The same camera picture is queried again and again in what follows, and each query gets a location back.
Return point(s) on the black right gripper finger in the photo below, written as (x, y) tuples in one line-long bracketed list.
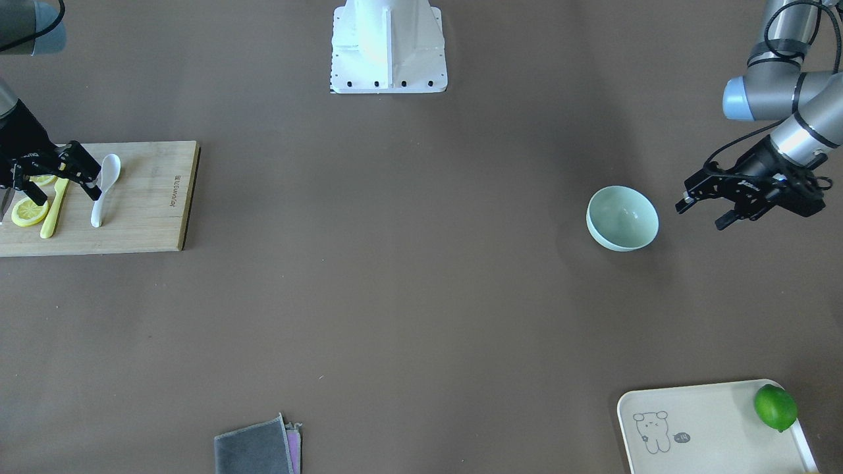
[(21, 181), (77, 165)]

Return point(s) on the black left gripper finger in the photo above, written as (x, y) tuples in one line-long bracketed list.
[(734, 215), (703, 185)]

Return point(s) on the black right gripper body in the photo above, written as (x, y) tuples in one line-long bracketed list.
[(25, 137)]

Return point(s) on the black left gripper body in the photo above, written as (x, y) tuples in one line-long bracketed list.
[(757, 165)]

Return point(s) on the white ceramic spoon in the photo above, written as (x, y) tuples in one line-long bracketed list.
[(111, 168)]

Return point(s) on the pale green bowl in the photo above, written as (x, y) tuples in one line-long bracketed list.
[(622, 219)]

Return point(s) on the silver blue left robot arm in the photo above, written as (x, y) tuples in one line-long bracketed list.
[(804, 114)]

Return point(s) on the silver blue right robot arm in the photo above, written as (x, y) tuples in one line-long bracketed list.
[(36, 28)]

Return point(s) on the lemon slice back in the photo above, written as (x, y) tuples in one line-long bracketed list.
[(43, 180)]

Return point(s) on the lemon slice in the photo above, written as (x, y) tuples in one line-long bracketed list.
[(27, 213), (43, 180)]

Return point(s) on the yellow plastic knife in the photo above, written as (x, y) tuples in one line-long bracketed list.
[(49, 224)]

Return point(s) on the lemon slice front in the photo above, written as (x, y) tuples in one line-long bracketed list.
[(27, 213)]

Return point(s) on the green lime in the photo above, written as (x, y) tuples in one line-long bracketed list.
[(775, 407)]

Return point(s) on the cream plastic tray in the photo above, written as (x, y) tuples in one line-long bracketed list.
[(707, 428)]

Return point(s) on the grey folded cloth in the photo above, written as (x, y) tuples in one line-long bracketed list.
[(258, 448)]

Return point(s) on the pink purple cloth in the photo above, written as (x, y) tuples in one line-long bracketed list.
[(294, 445)]

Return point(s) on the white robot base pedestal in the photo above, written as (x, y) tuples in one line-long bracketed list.
[(395, 47)]

